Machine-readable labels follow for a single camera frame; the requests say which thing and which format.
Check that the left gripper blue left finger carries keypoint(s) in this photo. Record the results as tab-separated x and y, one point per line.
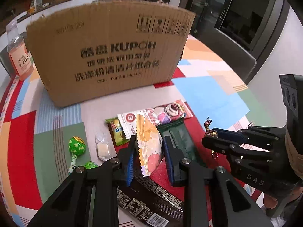
126	157

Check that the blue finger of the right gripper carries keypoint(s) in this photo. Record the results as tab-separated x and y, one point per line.
252	135
228	148

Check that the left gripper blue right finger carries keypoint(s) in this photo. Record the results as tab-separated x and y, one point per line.
173	156

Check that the white orange Denmark snack packet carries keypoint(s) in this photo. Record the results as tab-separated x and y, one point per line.
149	146

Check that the right hand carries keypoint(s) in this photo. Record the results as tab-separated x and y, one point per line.
275	207

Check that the yellow green candy packet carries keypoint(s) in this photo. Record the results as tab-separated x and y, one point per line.
116	131

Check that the dark green snack bar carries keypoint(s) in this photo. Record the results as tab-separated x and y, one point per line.
181	139

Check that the gold foil wrapped candy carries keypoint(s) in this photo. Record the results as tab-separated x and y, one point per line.
211	133

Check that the clear wrapped white candy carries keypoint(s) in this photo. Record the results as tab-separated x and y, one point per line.
104	147

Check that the lower green lollipop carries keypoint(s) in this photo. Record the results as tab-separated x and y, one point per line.
90	165

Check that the green lollipop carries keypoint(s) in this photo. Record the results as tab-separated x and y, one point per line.
77	147
90	165

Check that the white red flat snack packet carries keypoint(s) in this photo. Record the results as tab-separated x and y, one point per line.
159	115

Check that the black long snack packet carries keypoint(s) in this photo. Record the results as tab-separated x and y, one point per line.
150	203

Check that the upper green lollipop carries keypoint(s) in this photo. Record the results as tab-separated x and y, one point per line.
77	147

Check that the dark chair right near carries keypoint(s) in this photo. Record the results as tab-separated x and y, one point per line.
241	61

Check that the colourful patchwork tablecloth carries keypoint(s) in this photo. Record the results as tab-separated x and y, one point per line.
35	133

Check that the brown cardboard box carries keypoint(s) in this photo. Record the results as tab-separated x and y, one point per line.
102	48

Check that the black glass sliding door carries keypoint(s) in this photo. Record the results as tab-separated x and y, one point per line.
255	25

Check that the pink drink bottle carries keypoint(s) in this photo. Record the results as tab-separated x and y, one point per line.
20	57

